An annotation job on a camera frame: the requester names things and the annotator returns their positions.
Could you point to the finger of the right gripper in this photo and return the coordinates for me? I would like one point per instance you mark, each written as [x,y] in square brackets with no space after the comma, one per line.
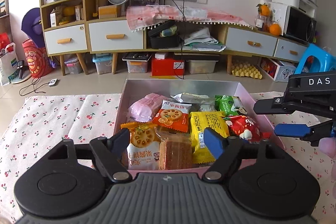
[292,130]

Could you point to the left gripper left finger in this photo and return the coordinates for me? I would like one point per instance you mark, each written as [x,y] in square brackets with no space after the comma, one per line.
[107,155]

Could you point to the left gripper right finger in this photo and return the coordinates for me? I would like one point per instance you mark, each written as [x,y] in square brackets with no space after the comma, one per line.
[235,150]

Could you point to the red snack packet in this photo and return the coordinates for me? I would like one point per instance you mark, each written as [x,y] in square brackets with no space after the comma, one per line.
[244,127]

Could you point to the yellow snack packet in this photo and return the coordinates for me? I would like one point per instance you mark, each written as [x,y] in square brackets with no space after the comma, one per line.
[205,129]

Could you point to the lotus root biscuit packet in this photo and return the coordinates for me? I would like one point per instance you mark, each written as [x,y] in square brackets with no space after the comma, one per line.
[143,149]

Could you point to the green chips packet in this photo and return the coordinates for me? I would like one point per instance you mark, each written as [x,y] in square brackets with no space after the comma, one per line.
[230,105]

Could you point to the clear wafer biscuit packet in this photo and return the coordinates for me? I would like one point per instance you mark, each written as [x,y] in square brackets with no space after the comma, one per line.
[175,151]

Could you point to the pink snack packet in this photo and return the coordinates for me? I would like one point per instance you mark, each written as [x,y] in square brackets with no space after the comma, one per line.
[145,109]

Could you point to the white long snack packet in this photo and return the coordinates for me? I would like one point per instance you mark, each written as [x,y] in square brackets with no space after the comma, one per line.
[202,103]

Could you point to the orange fruit snack packet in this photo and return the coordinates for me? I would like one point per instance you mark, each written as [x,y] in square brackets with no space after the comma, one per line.
[174,116]

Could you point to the blue plastic stool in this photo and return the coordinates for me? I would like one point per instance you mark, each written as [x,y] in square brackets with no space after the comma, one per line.
[322,60]

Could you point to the black microwave oven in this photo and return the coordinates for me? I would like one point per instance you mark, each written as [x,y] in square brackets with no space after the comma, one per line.
[299,26]

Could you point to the cherry print table cloth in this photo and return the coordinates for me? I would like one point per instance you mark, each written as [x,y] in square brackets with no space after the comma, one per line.
[43,121]

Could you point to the orange fruit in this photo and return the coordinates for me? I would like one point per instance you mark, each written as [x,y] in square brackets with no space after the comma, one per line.
[275,29]

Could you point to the yellow egg tray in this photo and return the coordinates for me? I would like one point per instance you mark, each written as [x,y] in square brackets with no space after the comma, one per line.
[245,69]

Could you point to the red gift box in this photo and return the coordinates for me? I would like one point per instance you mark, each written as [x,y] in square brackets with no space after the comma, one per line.
[167,67]

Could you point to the red round drum box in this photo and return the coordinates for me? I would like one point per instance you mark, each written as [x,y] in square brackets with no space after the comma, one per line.
[37,59]

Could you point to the wooden tv cabinet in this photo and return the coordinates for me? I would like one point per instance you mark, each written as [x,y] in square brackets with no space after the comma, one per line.
[81,26]

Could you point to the white paper shopping bag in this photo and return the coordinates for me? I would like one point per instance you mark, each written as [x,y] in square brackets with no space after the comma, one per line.
[9,64]

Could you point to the pink cherry cloth cover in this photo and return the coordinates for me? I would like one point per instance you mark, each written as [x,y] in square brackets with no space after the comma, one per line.
[150,16]

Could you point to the purple plush toy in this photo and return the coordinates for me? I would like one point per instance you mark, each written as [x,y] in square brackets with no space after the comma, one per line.
[32,27]

